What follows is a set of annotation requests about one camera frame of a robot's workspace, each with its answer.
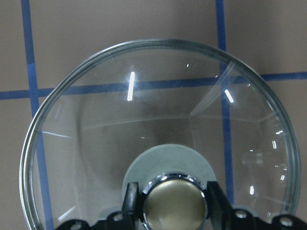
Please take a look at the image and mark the glass pot lid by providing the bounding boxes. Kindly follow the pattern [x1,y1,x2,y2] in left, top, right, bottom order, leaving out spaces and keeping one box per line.
[20,40,307,230]

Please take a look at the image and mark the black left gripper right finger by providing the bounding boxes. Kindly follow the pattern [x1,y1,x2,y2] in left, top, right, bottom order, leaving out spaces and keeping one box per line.
[207,182,233,230]

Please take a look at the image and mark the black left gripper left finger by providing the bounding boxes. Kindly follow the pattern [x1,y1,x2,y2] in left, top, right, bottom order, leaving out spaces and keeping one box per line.
[121,182,139,230]

